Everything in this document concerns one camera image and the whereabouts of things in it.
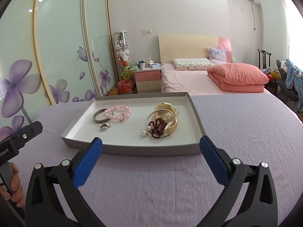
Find pink white nightstand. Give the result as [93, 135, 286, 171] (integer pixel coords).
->
[134, 67, 161, 94]

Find floral white pillow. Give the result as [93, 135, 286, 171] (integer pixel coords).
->
[173, 58, 215, 71]

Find silver bangle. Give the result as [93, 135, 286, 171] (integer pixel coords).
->
[143, 111, 177, 139]

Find green plush toy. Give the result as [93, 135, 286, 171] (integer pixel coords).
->
[121, 65, 133, 80]

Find sliding floral wardrobe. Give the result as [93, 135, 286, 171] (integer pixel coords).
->
[1, 0, 117, 138]

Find person's left hand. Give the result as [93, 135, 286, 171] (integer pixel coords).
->
[1, 163, 26, 208]

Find lilac tablecloth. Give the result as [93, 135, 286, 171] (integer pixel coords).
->
[13, 93, 303, 227]

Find folded coral duvet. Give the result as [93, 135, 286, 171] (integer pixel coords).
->
[207, 63, 269, 93]

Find blue plush clothing pile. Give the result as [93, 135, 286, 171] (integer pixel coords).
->
[276, 58, 302, 114]

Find dark red bead necklace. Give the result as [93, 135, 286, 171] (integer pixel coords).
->
[147, 117, 168, 139]

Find grey cardboard tray box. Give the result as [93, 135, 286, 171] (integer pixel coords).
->
[61, 92, 205, 156]

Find white mug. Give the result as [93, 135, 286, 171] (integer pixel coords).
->
[139, 61, 145, 70]

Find bed with pink sheet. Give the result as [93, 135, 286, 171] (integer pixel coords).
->
[158, 34, 277, 96]

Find yellow wrist watch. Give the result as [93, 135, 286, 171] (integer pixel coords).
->
[154, 103, 179, 134]

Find white pearl bracelet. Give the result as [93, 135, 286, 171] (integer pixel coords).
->
[141, 106, 180, 136]

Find small silver flower earring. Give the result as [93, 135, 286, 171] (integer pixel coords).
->
[99, 123, 111, 131]

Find clear tube of plush toys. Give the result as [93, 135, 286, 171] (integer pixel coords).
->
[113, 31, 131, 80]

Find dark wooden chair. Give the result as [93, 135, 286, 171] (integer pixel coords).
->
[257, 49, 272, 70]

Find lilac patterned pillow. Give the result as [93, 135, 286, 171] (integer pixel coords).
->
[208, 47, 227, 64]

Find pink bead bracelet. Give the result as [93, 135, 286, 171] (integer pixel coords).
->
[104, 105, 132, 123]

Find grey metal cuff bracelet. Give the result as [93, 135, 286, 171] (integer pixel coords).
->
[93, 107, 112, 124]

